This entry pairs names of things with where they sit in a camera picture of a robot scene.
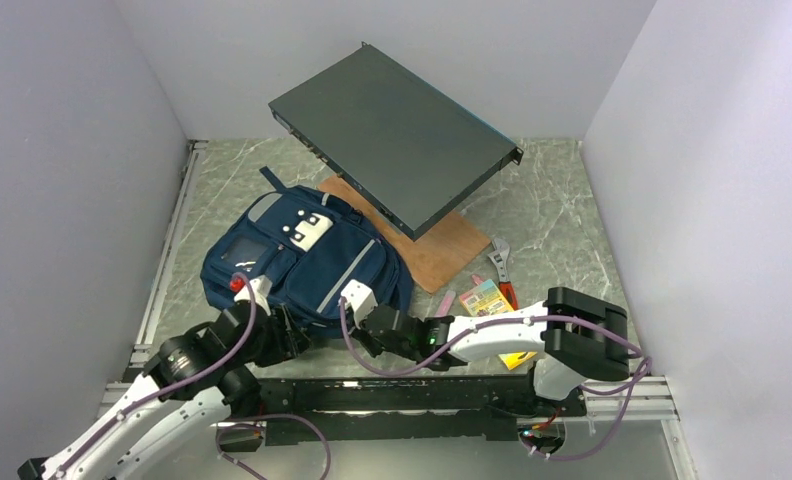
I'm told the pink highlighter pen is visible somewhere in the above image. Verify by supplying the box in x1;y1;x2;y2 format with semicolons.
434;290;457;318

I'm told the navy blue student backpack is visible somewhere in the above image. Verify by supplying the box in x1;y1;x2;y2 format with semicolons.
200;167;414;338

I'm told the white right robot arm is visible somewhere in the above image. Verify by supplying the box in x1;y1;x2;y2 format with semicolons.
339;281;642;415

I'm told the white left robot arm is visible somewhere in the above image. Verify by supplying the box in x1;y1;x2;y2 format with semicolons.
17;301;310;479

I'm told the brown wooden base board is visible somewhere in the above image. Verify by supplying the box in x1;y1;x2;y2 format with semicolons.
317;175;491;294

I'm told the yellow crayon box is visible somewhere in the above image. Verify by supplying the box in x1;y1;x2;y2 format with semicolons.
458;278;540;371

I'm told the dark grey rack unit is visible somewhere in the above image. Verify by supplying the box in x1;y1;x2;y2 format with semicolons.
269;43;523;240

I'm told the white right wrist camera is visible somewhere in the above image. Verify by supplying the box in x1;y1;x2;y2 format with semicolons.
341;280;378;328

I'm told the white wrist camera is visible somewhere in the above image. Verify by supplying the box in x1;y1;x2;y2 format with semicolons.
341;280;378;328
230;272;272;315

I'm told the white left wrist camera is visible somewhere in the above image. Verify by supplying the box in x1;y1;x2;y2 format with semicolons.
230;272;272;315

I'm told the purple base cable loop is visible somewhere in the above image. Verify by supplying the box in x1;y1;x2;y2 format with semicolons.
215;413;333;480

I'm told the black front rail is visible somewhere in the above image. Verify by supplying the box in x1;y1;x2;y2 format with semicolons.
232;375;587;446

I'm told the red handled adjustable wrench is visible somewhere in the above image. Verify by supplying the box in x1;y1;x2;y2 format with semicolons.
487;237;519;310

